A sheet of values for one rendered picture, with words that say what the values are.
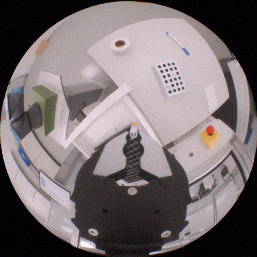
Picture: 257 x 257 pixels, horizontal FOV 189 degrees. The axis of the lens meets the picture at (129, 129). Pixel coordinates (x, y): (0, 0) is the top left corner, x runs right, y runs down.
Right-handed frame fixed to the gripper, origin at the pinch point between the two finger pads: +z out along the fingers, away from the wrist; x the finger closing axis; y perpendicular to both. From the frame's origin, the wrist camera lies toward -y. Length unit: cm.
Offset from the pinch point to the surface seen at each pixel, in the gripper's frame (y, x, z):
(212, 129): 3.2, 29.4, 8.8
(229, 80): -29, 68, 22
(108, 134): 8.5, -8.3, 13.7
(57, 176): 73, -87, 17
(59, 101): -4.5, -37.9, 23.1
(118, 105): -0.8, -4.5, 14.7
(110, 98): -4.4, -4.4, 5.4
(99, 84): -12, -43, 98
